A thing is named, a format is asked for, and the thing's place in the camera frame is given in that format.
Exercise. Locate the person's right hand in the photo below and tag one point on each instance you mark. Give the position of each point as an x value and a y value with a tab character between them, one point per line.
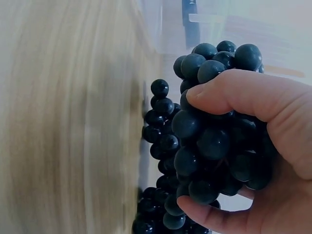
290	146

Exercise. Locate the person's right fingers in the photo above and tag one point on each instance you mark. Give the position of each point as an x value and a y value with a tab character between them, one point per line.
207	217

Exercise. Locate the bunch of dark grapes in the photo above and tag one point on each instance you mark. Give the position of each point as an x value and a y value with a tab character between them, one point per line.
212	143
159	122

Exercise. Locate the person's right thumb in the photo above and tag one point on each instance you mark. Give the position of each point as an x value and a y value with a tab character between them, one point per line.
219	95

